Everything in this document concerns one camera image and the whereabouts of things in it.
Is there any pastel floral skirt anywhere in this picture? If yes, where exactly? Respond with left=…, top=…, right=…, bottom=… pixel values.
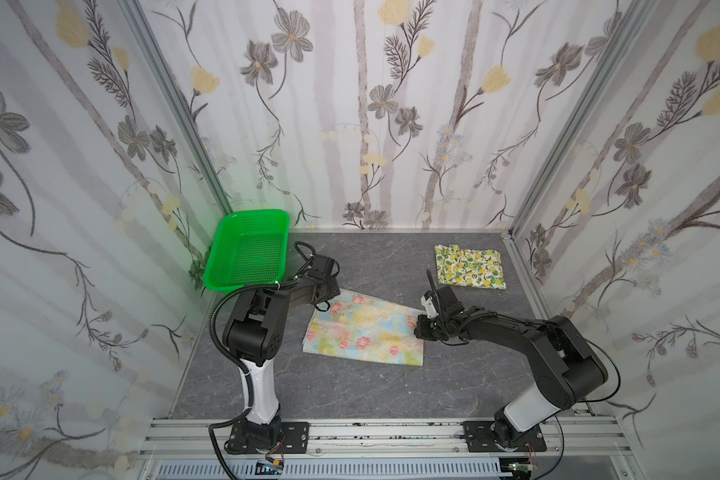
left=302, top=290, right=424, bottom=367

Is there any lemon print yellow skirt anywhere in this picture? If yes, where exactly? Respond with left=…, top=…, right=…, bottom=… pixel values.
left=434, top=245, right=507, bottom=290

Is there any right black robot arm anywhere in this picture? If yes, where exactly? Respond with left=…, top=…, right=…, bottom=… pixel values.
left=414, top=286, right=608, bottom=451

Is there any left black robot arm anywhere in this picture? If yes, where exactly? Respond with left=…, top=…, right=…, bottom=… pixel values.
left=208, top=254, right=340, bottom=455

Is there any green plastic basket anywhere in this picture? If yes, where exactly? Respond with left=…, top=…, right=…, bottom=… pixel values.
left=203, top=209, right=290, bottom=294

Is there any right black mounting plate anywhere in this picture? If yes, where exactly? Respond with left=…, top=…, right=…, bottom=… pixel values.
left=462, top=420, right=547, bottom=453

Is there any black mounting plate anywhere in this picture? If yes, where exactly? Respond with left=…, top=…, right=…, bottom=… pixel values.
left=462, top=420, right=547, bottom=453
left=224, top=420, right=310, bottom=455

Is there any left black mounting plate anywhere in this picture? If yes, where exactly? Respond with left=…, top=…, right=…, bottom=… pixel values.
left=224, top=420, right=310, bottom=455

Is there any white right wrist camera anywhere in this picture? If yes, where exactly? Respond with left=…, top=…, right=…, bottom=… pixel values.
left=421, top=293, right=439, bottom=319

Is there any white slotted cable duct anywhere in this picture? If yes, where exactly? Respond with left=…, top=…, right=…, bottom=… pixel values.
left=155, top=458, right=511, bottom=480

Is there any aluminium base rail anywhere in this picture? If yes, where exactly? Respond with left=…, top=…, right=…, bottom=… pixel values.
left=137, top=416, right=631, bottom=460

